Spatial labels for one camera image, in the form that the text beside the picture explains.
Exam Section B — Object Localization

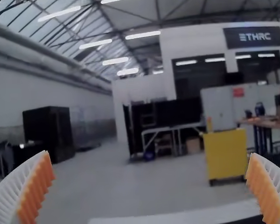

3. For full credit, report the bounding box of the grey metal cabinet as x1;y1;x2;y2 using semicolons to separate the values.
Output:
200;85;237;133

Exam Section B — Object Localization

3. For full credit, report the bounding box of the black cabinet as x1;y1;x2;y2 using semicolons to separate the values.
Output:
22;106;77;164

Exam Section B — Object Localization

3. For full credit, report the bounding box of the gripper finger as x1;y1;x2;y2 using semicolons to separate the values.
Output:
0;150;56;224
245;153;280;224

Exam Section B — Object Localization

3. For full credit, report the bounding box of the yellow wheeled cabinet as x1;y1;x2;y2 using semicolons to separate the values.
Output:
202;127;248;187

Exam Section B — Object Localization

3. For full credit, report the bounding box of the dark wall sign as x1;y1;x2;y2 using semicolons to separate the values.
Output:
223;26;280;49

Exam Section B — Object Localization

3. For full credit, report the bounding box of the grey metal table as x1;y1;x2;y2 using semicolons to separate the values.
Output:
141;125;205;160

